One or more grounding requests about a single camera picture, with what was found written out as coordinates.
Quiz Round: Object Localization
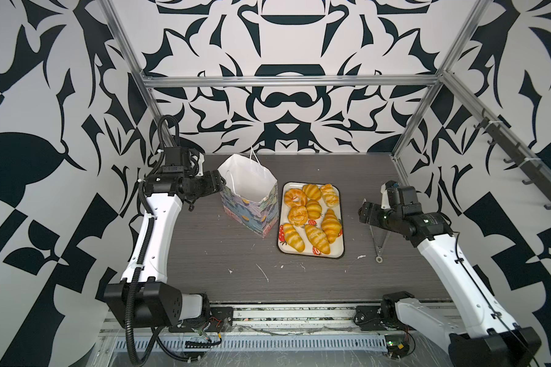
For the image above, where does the white floral paper bag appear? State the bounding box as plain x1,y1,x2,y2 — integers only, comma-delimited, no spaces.
218,150,279,238

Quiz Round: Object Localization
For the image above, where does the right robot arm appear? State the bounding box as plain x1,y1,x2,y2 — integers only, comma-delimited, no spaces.
354,180,542,366

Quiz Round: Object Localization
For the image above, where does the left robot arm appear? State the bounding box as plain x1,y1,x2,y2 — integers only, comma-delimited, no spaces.
103,146,226,330

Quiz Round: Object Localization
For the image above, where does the round bread middle left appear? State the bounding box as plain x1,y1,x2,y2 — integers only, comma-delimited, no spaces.
288,206,309,227

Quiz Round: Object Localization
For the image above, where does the white strawberry tray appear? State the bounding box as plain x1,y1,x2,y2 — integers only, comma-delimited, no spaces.
277,182,345,259

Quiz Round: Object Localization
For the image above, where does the small croissant middle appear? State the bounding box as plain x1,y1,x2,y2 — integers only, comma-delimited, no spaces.
305,200,322,220

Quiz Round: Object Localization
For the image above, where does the small circuit board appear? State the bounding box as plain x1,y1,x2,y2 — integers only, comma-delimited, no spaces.
385,335,416,360

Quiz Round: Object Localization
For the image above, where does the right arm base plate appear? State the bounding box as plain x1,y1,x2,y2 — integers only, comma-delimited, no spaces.
353,306,395,331

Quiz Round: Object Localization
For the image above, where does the ring-shaped bread top left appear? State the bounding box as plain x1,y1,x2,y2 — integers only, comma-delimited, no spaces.
284,188,308,208

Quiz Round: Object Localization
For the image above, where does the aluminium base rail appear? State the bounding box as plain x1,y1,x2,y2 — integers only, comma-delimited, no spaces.
98,302,490,336

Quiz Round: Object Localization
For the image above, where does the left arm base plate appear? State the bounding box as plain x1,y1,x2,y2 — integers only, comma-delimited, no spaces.
168,306,234,333

